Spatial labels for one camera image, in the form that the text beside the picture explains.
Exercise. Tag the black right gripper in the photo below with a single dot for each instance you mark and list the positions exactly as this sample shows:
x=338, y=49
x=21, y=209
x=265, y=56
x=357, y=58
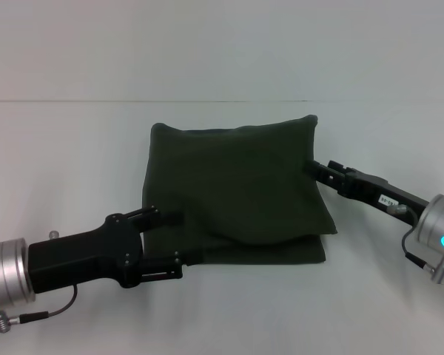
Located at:
x=381, y=196

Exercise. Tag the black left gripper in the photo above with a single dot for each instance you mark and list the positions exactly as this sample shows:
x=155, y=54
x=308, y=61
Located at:
x=85, y=255

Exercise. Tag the dark green t-shirt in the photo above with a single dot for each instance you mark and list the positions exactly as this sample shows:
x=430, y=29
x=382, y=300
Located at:
x=237, y=185

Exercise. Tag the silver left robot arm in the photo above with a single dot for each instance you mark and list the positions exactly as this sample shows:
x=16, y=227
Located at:
x=7, y=273

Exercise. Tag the silver right wrist connector plug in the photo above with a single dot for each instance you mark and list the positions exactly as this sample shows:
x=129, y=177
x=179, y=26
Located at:
x=397, y=209

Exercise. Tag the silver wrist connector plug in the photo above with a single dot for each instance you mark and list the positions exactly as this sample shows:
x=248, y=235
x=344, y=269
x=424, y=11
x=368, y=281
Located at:
x=397, y=209
x=54, y=234

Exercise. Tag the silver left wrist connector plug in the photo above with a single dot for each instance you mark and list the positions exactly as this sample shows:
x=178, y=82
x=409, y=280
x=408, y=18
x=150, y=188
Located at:
x=54, y=234

